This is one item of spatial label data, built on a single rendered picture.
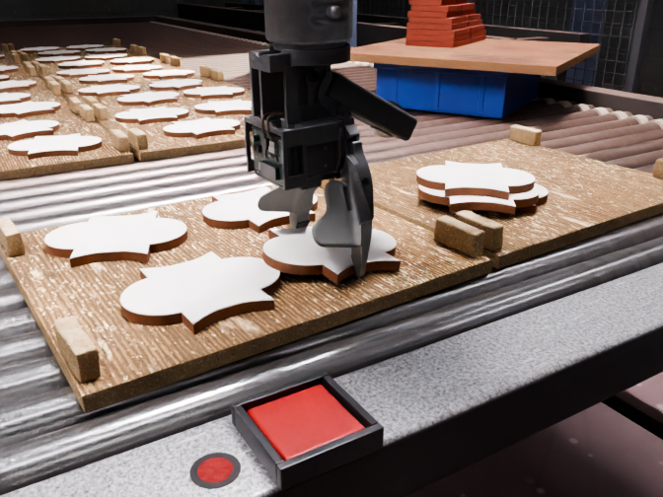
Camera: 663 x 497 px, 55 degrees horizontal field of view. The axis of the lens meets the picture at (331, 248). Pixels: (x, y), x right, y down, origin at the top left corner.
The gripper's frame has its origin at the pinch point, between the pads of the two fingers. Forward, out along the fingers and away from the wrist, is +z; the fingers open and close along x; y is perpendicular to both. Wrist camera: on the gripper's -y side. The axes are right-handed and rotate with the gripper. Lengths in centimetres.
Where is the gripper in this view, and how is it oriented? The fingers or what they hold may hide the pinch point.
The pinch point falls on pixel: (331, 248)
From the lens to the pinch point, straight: 65.0
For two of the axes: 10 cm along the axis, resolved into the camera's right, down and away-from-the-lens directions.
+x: 5.7, 3.4, -7.5
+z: 0.1, 9.1, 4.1
